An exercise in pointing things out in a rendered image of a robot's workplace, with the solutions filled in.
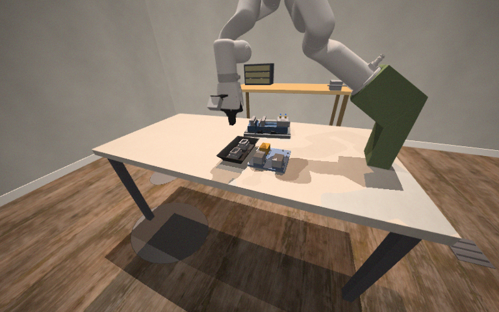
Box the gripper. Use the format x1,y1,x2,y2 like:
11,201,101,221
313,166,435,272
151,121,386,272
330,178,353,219
217,81,244,125

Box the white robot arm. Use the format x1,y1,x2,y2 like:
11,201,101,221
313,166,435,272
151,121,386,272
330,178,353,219
207,0,385,111

